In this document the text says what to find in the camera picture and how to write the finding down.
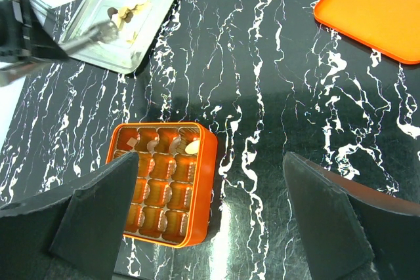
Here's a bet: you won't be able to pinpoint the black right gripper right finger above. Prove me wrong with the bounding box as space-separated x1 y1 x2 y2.
283 151 419 279

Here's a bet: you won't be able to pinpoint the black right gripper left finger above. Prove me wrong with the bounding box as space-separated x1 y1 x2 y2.
1 153 138 279

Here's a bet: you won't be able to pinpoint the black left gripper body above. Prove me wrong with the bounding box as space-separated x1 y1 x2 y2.
1 0 68 64

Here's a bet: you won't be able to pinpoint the silver metal tongs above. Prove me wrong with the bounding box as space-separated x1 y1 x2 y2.
1 20 119 87

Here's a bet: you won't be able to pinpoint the dark square chocolate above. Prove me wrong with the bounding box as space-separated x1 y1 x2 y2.
127 138 138 150

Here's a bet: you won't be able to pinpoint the dark round chocolate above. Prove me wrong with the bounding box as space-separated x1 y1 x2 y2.
146 140 159 152

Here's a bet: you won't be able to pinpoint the dark shell chocolate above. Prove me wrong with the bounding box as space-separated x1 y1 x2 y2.
169 137 180 155

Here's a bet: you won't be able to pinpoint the white oval chocolate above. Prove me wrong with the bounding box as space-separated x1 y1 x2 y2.
184 140 200 155

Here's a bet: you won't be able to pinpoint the orange chocolate box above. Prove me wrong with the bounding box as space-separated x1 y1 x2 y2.
107 122 218 249

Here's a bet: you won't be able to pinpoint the silver metal tray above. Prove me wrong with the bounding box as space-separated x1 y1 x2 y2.
60 0 175 75

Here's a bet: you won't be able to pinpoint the orange box lid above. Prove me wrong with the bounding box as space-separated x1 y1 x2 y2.
314 0 419 64

